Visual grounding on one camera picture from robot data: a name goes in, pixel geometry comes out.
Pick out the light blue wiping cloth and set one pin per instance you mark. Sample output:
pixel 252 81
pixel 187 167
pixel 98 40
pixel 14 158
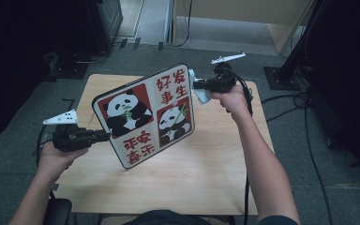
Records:
pixel 203 96

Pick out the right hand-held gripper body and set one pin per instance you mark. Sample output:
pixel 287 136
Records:
pixel 223 81

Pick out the black chair armrest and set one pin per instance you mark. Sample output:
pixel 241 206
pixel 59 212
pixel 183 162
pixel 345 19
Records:
pixel 57 212

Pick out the black metal stand with base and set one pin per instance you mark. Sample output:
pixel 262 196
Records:
pixel 289 75

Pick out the light wooden cabinet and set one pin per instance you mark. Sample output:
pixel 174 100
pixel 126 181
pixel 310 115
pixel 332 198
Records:
pixel 231 9

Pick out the person's right hand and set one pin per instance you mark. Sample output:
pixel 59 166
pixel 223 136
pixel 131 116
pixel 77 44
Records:
pixel 232 101

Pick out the person's dark clothing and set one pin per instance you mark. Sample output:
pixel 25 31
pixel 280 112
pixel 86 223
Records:
pixel 165 218

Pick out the dark cabinet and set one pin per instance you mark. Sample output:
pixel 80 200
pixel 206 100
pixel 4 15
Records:
pixel 106 18

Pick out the square panda picture board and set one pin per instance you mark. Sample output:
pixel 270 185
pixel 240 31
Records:
pixel 143 125

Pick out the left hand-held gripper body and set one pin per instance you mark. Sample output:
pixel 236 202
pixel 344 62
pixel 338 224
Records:
pixel 72 139

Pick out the small black floor bracket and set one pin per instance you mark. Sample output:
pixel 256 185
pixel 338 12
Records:
pixel 123 43
pixel 137 43
pixel 160 46

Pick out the person's left hand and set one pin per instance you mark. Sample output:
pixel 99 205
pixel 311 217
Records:
pixel 56 159

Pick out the black stand base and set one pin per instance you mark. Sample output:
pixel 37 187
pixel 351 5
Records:
pixel 67 67

